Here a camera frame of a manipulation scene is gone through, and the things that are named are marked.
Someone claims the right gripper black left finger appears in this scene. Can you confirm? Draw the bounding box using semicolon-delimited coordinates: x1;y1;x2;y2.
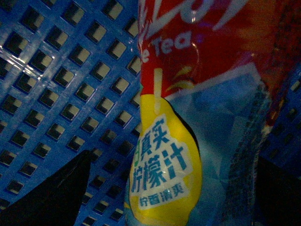
0;150;91;226

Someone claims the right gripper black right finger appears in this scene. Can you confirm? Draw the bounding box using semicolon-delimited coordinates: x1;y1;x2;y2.
255;157;301;226

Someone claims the red iced tea bottle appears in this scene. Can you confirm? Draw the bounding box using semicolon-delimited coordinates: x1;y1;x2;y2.
124;0;301;226

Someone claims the blue plastic shopping basket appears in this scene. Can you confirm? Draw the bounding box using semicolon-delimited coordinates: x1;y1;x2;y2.
0;0;301;226

